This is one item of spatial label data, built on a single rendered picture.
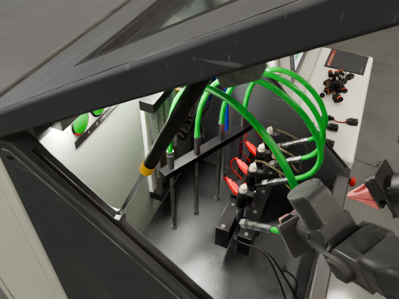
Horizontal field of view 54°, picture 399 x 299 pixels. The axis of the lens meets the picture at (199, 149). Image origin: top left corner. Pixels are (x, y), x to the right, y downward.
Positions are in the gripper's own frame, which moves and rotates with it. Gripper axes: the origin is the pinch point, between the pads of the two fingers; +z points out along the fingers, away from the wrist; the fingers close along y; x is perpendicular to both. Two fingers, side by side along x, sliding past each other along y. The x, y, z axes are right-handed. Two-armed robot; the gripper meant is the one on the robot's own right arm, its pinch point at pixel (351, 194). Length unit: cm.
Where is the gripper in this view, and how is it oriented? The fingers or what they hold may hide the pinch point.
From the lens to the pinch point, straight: 90.1
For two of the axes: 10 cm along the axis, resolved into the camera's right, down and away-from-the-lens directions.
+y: -5.6, -8.1, -1.6
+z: -5.6, 2.3, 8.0
